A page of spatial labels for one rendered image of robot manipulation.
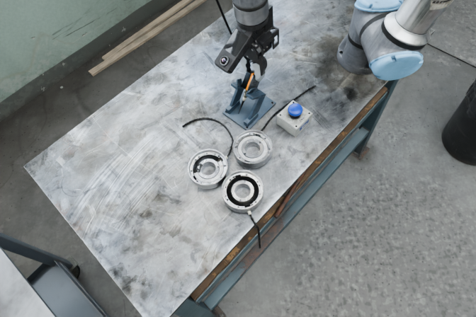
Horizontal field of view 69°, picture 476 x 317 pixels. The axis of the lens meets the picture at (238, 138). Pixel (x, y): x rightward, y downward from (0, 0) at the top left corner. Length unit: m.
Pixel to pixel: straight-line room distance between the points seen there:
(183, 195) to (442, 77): 1.81
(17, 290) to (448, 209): 1.73
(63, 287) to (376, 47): 1.42
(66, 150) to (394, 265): 1.40
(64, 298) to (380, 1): 1.50
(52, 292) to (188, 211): 0.88
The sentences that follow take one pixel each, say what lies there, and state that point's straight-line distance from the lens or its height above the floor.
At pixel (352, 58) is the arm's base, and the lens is 1.12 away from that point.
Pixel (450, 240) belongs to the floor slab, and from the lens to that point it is 1.89.
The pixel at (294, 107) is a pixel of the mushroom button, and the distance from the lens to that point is 0.95.
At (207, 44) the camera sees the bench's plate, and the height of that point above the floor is 0.80.
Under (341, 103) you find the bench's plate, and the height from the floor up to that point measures 0.80.
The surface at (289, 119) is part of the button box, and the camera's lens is 0.96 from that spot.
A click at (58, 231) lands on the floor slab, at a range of 1.99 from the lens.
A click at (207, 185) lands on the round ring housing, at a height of 0.84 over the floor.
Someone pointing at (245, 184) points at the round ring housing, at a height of 0.83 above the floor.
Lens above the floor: 1.64
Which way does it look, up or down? 59 degrees down
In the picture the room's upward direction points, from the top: 8 degrees counter-clockwise
